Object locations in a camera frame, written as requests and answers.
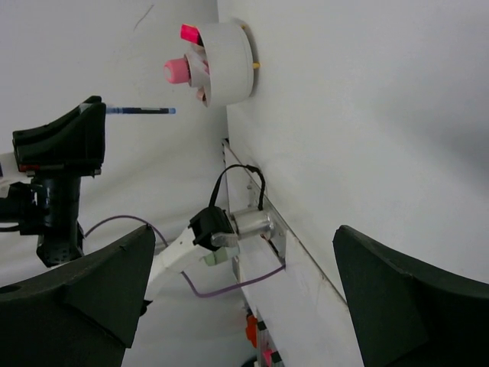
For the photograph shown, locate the white round divided container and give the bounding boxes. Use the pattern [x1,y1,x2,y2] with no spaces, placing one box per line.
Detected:
[197,21,254,107]

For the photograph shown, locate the pink white stapler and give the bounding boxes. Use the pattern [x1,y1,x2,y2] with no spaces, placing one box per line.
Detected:
[196,88,207,106]

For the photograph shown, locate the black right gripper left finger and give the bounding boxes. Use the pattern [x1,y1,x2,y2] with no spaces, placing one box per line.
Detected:
[1,226,155,366]

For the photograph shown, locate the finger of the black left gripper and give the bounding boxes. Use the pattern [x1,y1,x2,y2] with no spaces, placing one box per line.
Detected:
[12,96,106,177]

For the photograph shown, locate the blue pen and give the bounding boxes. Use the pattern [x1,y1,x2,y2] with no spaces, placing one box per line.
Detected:
[106,107,176,115]

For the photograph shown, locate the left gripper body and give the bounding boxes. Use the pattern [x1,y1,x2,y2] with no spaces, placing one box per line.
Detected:
[17,174,81,235]

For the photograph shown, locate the pink black highlighter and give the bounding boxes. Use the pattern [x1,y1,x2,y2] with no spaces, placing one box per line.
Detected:
[180,24,202,45]

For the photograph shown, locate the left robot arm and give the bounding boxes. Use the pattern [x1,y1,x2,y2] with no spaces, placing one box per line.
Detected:
[1,96,273,303]

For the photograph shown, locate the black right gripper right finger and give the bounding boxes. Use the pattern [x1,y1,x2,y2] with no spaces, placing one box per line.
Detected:
[333,225,488,366]

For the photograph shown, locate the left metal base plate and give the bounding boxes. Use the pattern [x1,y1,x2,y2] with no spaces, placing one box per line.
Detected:
[222,139,288,264]

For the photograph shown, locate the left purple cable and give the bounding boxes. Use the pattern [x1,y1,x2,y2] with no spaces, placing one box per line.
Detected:
[83,216,287,298]

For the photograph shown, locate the pink cap in container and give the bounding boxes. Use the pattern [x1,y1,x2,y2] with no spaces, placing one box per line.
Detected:
[164,57,190,84]

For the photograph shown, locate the black cable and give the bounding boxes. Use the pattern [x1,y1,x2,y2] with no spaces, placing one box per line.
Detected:
[209,164,267,211]

